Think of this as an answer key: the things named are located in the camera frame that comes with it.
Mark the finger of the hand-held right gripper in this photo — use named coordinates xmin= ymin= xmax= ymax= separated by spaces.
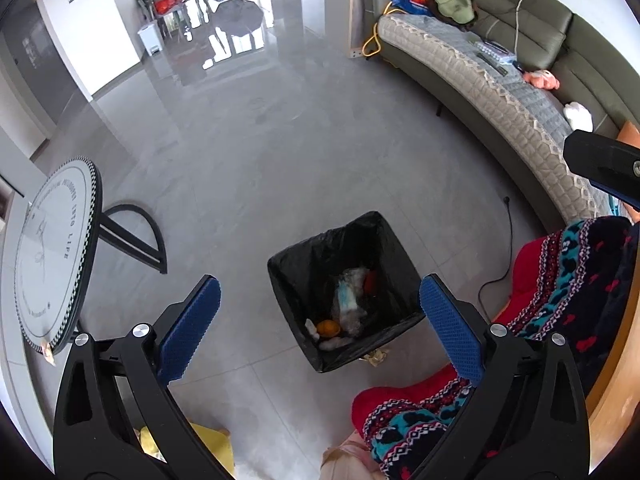
xmin=562 ymin=130 xmax=640 ymax=211

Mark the black power cable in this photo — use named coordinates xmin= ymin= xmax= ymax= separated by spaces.
xmin=477 ymin=196 xmax=516 ymax=318

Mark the round white side table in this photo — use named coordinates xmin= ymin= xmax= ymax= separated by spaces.
xmin=0 ymin=157 xmax=168 ymax=361

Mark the white charging cable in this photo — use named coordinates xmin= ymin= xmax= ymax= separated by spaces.
xmin=512 ymin=0 xmax=548 ymax=58

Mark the dark remote control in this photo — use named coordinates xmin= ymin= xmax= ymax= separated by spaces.
xmin=475 ymin=52 xmax=508 ymax=77

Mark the green hat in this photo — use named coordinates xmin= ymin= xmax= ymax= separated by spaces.
xmin=432 ymin=0 xmax=476 ymax=23

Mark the white tissue wad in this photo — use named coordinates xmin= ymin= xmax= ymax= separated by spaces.
xmin=305 ymin=317 xmax=353 ymax=352

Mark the grey quilted sofa cover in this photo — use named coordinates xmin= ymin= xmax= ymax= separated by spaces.
xmin=375 ymin=12 xmax=616 ymax=226

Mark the green sofa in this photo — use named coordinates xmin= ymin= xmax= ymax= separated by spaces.
xmin=360 ymin=0 xmax=640 ymax=231

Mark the clear flat packet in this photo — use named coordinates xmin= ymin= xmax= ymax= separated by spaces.
xmin=477 ymin=40 xmax=516 ymax=63

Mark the long orange cushion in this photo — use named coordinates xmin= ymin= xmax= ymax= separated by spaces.
xmin=616 ymin=120 xmax=640 ymax=148

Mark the white pedal bin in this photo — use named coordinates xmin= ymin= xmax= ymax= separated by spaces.
xmin=137 ymin=22 xmax=163 ymax=56

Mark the clear plastic wrapper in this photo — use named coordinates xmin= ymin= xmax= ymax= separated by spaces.
xmin=332 ymin=267 xmax=375 ymax=337

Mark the yellow cable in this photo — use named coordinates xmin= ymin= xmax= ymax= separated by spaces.
xmin=362 ymin=2 xmax=396 ymax=58

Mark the trash bin with black liner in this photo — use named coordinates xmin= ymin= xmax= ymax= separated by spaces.
xmin=266 ymin=211 xmax=431 ymax=373

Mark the yellow plastic bag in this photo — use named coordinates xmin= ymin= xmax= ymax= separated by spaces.
xmin=135 ymin=422 xmax=236 ymax=480

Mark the pink plush toy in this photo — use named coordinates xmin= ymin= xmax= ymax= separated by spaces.
xmin=522 ymin=70 xmax=561 ymax=91

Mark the grey umbrella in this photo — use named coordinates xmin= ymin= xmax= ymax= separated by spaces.
xmin=212 ymin=0 xmax=263 ymax=36

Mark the beige slipper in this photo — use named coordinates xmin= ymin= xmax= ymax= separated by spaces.
xmin=320 ymin=430 xmax=381 ymax=480

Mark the white plush toy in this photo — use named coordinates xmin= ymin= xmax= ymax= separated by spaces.
xmin=564 ymin=101 xmax=595 ymax=133

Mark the blue face mask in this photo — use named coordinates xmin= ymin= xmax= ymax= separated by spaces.
xmin=334 ymin=275 xmax=368 ymax=321

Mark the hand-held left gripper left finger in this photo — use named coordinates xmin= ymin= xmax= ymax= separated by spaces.
xmin=52 ymin=274 xmax=236 ymax=480

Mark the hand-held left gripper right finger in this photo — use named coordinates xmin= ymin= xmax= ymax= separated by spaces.
xmin=419 ymin=273 xmax=591 ymax=480

